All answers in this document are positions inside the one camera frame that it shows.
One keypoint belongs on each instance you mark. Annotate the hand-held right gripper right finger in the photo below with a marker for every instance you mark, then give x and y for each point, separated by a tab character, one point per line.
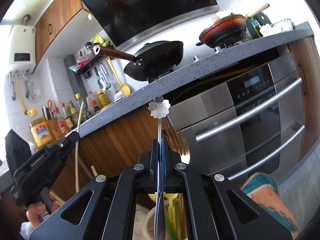
164	170

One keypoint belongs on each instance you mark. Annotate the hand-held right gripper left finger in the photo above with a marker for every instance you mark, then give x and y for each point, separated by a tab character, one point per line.
155	170

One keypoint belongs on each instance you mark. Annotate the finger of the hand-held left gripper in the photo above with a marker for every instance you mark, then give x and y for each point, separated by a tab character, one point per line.
72	139

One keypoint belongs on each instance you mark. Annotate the gold metal fork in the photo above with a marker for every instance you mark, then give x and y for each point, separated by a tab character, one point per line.
183	155

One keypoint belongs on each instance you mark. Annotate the yellow plastic spoon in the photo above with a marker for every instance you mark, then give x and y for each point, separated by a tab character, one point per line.
172	205

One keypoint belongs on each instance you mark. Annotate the white floral ceramic utensil holder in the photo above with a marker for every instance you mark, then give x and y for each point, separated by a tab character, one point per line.
143	220

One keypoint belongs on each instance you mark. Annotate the person's left hand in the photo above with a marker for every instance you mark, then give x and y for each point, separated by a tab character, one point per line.
37	213

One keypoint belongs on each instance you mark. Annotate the red label sauce bottle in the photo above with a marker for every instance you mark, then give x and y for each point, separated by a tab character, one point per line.
62	126

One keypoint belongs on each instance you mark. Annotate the wooden knife block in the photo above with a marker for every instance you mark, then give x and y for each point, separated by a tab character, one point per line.
53	127

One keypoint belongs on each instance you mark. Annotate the dark sauce bottle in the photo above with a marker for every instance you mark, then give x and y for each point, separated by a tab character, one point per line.
66	117

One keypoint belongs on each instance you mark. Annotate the green cap sauce bottle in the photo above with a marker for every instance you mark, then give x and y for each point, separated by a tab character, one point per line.
73	113

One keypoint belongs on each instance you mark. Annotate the black textured object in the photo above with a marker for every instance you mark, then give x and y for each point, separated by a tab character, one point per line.
16	147

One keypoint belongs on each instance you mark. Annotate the yellow cooking oil bottle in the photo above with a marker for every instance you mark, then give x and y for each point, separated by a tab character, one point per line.
42	132

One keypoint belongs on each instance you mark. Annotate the clear bottle with yellow cap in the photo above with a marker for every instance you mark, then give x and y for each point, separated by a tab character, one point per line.
80	105

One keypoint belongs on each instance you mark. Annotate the clear plastic jug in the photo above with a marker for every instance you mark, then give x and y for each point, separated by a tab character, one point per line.
91	102

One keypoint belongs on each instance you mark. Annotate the yellow seasoning jar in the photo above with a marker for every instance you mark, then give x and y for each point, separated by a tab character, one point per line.
103	99

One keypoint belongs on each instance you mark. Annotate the hanging metal kitchen tool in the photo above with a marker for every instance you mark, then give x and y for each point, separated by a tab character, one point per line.
100	78

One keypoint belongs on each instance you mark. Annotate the yellow hanging spatula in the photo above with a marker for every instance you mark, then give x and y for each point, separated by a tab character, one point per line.
125	88

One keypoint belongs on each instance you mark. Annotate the stainless steel built-in oven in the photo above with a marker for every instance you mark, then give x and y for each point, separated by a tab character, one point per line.
212	110

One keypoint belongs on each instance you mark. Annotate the red seasoning packet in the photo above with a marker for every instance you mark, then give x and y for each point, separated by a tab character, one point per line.
82	60

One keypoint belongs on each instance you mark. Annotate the spice shaker bottle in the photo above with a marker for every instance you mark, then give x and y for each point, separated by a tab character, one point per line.
89	49

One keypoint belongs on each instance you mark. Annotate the green seasoning packet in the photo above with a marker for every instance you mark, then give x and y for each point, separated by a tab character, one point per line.
100	40

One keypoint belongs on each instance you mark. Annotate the grey speckled kitchen counter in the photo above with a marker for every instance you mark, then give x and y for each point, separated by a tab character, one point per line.
200	65

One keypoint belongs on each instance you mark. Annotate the white water heater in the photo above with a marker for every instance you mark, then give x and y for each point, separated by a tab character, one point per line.
22	40

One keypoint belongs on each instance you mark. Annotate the printed table mat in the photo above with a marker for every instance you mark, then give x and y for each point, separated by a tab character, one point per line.
270	205

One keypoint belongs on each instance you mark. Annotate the red-brown lidded pan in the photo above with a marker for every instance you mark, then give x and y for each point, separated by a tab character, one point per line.
222	32

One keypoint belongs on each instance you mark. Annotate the black range hood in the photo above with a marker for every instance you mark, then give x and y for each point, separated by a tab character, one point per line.
150	5

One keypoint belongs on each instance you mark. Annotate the dark green countertop appliance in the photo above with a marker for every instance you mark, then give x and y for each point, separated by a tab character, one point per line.
255	26

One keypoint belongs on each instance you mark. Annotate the wooden wall cabinet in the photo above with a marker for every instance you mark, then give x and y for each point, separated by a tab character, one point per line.
57	17

